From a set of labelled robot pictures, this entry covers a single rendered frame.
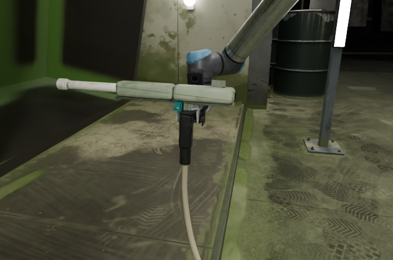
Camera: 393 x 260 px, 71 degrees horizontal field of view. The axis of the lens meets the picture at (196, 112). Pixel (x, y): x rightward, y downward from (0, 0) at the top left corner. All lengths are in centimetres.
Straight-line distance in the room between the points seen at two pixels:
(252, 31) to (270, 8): 9
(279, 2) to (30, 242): 108
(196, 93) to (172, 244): 52
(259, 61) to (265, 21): 160
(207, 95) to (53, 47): 66
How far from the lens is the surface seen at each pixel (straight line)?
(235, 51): 101
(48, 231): 114
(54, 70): 117
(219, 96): 67
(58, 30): 113
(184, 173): 76
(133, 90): 73
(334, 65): 175
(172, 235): 101
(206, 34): 254
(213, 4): 254
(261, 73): 253
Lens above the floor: 70
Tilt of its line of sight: 17 degrees down
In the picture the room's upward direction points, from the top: straight up
